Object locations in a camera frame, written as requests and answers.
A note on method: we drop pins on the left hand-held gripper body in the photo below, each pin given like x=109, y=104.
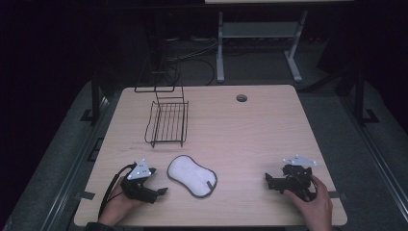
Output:
x=139, y=179

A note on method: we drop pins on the grey metal table frame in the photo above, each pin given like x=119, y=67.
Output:
x=256, y=41

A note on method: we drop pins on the person's right hand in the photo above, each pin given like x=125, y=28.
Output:
x=316, y=207

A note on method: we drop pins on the dark sleeve cuff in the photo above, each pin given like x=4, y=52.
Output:
x=97, y=227

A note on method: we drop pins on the black metal post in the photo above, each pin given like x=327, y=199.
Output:
x=361, y=96
x=95, y=96

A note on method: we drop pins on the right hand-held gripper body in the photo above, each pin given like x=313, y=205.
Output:
x=296, y=178

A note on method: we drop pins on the person's left hand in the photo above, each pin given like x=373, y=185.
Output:
x=119, y=205

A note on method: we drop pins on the white sponge with grey edge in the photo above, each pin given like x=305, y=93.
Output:
x=192, y=175

